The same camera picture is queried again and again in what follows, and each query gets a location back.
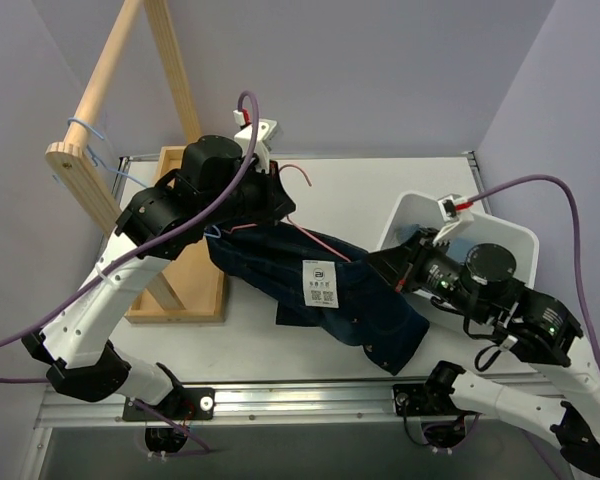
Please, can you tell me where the pink wire hanger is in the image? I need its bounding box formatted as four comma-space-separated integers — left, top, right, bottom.
221, 163, 351, 263

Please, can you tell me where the light blue wire hanger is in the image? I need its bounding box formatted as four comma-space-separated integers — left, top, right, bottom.
52, 117, 221, 239

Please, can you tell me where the dark blue denim skirt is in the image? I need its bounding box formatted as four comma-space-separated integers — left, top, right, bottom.
207, 223, 430, 376

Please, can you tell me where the light blue denim skirt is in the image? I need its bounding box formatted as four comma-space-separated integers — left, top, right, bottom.
394, 224, 474, 262

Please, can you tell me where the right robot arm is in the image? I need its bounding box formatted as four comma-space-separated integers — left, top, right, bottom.
366, 228, 600, 478

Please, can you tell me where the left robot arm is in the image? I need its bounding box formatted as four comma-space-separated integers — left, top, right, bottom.
22, 135, 296, 419

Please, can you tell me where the white plastic basket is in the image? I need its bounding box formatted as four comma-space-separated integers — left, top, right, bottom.
374, 191, 540, 341

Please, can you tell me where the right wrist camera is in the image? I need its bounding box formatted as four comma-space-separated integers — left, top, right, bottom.
433, 194, 474, 246

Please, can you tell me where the aluminium mounting rail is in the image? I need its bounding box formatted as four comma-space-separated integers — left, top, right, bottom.
34, 377, 561, 431

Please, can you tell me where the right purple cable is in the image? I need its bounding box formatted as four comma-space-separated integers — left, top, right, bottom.
462, 174, 600, 480

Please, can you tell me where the purple cable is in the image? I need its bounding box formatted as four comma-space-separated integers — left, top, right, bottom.
462, 174, 600, 480
0, 90, 261, 386

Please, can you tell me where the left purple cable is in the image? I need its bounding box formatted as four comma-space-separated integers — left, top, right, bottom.
0, 90, 261, 386

